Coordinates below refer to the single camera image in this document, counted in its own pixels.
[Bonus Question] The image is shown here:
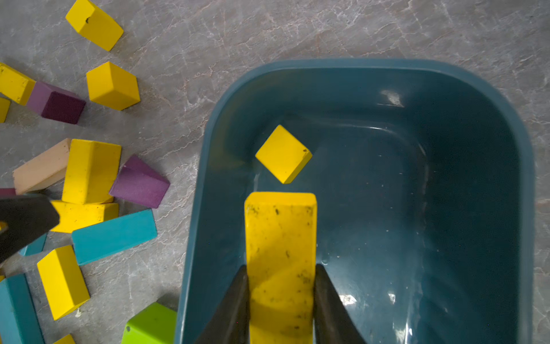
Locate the small yellow block front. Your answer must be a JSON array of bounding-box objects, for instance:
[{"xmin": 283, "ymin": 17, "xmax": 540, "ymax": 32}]
[{"xmin": 54, "ymin": 334, "xmax": 75, "ymax": 344}]

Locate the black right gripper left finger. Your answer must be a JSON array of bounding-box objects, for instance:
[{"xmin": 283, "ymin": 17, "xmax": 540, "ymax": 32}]
[{"xmin": 195, "ymin": 265, "xmax": 250, "ymax": 344}]

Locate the purple triangular block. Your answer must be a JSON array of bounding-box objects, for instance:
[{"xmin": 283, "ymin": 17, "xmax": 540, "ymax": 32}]
[{"xmin": 109, "ymin": 155, "xmax": 170, "ymax": 209}]

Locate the flat yellow rectangular block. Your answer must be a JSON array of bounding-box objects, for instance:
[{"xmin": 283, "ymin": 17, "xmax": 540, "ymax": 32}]
[{"xmin": 37, "ymin": 245, "xmax": 90, "ymax": 320}]

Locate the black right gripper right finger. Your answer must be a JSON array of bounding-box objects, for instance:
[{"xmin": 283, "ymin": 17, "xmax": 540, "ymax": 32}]
[{"xmin": 314, "ymin": 264, "xmax": 367, "ymax": 344}]

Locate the small teal block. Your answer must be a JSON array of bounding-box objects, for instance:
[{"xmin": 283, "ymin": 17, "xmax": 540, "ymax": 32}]
[{"xmin": 72, "ymin": 209, "xmax": 158, "ymax": 266}]

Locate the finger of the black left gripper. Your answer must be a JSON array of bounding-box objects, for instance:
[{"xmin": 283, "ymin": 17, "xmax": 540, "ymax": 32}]
[{"xmin": 1, "ymin": 194, "xmax": 60, "ymax": 263}]

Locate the green rectangular block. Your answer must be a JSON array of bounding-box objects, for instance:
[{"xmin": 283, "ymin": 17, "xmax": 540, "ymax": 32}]
[{"xmin": 121, "ymin": 302, "xmax": 177, "ymax": 344}]

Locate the teal plastic bin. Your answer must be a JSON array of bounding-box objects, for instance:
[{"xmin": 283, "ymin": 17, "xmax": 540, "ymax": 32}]
[{"xmin": 176, "ymin": 59, "xmax": 535, "ymax": 343}]

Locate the yellow cube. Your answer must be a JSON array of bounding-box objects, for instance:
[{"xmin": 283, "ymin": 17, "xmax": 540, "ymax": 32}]
[{"xmin": 255, "ymin": 126, "xmax": 313, "ymax": 184}]

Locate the teal upright block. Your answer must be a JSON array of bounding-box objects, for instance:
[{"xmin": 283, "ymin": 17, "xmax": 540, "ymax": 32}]
[{"xmin": 1, "ymin": 274, "xmax": 44, "ymax": 343}]

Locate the magenta purple cube block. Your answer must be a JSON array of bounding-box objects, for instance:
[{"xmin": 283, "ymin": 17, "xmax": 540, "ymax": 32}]
[{"xmin": 0, "ymin": 188, "xmax": 17, "ymax": 199}]

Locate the long yellow plank block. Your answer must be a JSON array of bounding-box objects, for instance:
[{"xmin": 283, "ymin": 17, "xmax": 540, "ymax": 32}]
[{"xmin": 51, "ymin": 201, "xmax": 119, "ymax": 234}]

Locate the tan long block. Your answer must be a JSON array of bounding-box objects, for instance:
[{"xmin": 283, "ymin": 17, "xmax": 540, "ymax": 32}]
[{"xmin": 13, "ymin": 138, "xmax": 72, "ymax": 195}]

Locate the short yellow rectangular block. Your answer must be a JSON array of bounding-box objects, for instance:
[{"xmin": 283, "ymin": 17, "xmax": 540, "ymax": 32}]
[{"xmin": 62, "ymin": 139, "xmax": 122, "ymax": 204}]

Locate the yellow cube block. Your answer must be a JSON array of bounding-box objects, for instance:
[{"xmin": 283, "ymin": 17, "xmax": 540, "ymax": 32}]
[
  {"xmin": 65, "ymin": 0, "xmax": 124, "ymax": 52},
  {"xmin": 86, "ymin": 62, "xmax": 140, "ymax": 110}
]

